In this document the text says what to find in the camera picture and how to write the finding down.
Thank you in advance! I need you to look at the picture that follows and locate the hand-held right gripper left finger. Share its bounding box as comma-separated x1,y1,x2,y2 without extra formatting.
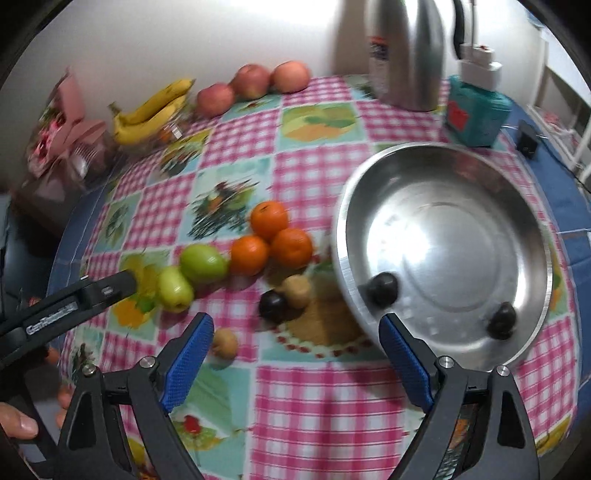
58,313,215,480

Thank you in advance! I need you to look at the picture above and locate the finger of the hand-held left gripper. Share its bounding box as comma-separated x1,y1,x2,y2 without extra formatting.
74,270,138,320

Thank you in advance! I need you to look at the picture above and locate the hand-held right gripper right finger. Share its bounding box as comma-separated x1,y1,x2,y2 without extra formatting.
379,313,541,480

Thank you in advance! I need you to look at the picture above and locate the brown longan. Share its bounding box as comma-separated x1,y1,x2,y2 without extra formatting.
281,275,311,309
211,329,239,358

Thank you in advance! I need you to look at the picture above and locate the green jujube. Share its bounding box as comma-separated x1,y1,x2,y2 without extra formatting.
179,244,230,285
158,267,195,311

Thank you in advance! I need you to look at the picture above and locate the dark purple plum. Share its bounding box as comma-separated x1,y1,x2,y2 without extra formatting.
367,272,399,308
259,291,289,324
487,302,518,341

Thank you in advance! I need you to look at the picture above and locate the orange tangerine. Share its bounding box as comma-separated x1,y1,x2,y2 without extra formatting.
250,201,290,241
229,235,271,277
270,228,314,270

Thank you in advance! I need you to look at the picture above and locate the stainless steel bowl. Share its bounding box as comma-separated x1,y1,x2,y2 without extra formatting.
331,143,554,372

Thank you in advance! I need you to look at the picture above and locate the person's left hand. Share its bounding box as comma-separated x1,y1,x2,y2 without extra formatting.
0,401,40,439

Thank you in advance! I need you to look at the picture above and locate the pink flower bouquet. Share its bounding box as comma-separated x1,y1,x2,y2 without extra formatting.
16,69,114,217

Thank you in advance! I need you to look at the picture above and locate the clear plastic container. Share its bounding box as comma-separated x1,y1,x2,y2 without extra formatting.
115,99,192,153

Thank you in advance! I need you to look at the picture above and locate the yellow banana bunch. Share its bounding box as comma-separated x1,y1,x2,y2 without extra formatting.
108,78,195,146

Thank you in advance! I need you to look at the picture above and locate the red apple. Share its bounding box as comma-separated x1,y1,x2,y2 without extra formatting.
271,61,311,93
196,83,236,116
230,64,271,100

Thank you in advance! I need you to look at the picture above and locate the black power adapter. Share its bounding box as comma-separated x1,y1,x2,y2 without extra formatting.
516,120,540,160

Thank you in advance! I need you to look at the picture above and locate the teal box with red crab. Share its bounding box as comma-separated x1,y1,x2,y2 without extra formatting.
445,76,513,148

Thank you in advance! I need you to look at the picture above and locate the white desk lamp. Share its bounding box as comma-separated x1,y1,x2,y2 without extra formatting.
457,0,502,90

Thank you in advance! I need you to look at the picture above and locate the stainless steel thermos jug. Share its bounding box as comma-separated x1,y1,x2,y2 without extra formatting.
365,0,467,112

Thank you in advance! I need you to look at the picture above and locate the white shelf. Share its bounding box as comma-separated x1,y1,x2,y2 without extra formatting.
536,32,591,181

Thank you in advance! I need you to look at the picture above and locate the black cable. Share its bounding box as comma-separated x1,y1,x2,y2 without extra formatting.
503,124,591,195

